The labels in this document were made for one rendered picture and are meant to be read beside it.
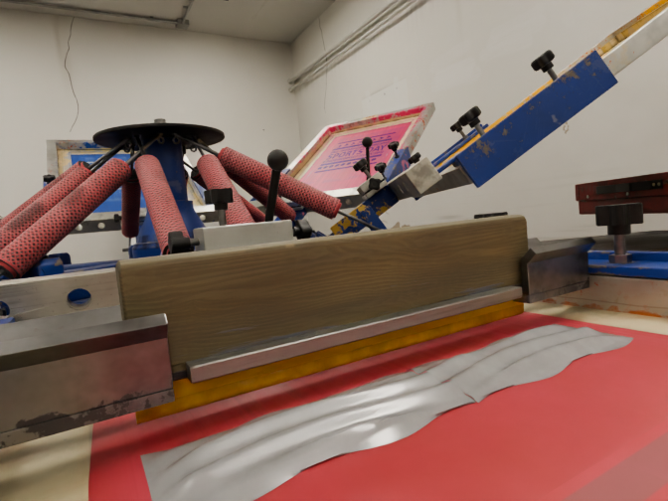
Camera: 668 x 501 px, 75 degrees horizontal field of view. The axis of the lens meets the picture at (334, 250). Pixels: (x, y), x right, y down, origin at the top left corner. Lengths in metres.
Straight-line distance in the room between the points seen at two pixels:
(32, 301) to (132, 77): 4.23
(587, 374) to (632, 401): 0.04
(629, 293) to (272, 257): 0.35
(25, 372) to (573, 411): 0.29
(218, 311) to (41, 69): 4.42
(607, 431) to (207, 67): 4.74
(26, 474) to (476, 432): 0.24
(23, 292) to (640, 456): 0.49
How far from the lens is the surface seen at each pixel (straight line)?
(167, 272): 0.28
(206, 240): 0.58
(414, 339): 0.38
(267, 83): 5.03
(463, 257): 0.40
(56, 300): 0.51
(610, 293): 0.52
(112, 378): 0.27
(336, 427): 0.26
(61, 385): 0.27
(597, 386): 0.33
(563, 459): 0.24
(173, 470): 0.25
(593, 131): 2.53
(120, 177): 0.98
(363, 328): 0.32
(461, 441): 0.25
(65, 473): 0.29
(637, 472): 0.24
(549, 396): 0.31
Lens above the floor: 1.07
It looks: 4 degrees down
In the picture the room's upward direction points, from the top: 5 degrees counter-clockwise
